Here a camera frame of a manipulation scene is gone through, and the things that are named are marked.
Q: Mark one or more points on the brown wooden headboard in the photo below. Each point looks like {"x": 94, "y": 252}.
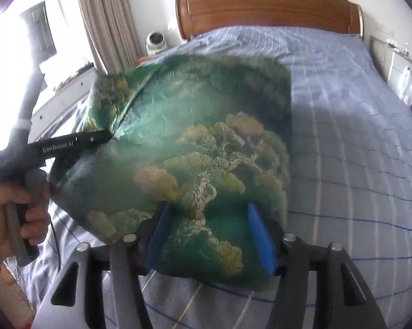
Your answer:
{"x": 267, "y": 10}

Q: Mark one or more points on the green landscape print padded jacket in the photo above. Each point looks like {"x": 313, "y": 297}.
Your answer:
{"x": 209, "y": 109}

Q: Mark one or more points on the small white desk fan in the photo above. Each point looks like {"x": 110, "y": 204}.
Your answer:
{"x": 156, "y": 43}

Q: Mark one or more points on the white bedside cabinet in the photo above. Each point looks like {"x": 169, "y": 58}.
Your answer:
{"x": 394, "y": 68}

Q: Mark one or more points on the bed with blue checked sheet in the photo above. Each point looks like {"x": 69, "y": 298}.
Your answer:
{"x": 346, "y": 144}

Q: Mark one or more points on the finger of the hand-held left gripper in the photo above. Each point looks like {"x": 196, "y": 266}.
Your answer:
{"x": 96, "y": 138}

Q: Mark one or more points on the beige curtain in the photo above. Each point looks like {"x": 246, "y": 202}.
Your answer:
{"x": 103, "y": 13}

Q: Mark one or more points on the white plastic bag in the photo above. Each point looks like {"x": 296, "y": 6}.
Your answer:
{"x": 407, "y": 87}

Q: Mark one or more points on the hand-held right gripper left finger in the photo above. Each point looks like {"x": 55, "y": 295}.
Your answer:
{"x": 157, "y": 236}

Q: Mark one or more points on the person's left forearm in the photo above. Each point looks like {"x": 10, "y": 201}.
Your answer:
{"x": 3, "y": 291}

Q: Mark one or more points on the brown wooden nightstand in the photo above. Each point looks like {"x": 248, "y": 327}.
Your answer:
{"x": 143, "y": 61}

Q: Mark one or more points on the window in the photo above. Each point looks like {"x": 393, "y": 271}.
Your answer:
{"x": 41, "y": 34}

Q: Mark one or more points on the white drawer cabinet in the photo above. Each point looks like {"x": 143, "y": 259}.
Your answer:
{"x": 65, "y": 102}

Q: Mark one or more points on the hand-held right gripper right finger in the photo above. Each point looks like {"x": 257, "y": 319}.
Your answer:
{"x": 260, "y": 240}

